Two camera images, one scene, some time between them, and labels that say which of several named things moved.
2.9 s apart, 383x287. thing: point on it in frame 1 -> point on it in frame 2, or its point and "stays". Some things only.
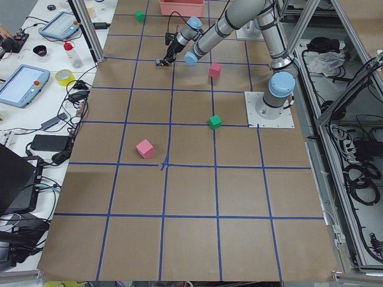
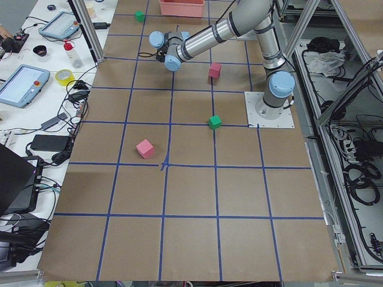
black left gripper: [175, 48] -> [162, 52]
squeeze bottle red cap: [73, 54] stays
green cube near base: [215, 122] stays
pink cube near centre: [215, 70] stays
